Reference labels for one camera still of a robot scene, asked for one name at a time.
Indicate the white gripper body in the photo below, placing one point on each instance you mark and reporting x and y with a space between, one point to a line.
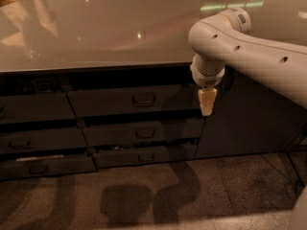
207 79

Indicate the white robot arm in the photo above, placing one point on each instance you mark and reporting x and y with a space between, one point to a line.
223 39

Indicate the dark drawer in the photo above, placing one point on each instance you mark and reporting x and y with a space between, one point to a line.
58 165
34 108
102 102
148 155
142 132
41 140

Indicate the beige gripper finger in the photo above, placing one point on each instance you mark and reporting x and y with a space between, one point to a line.
207 97

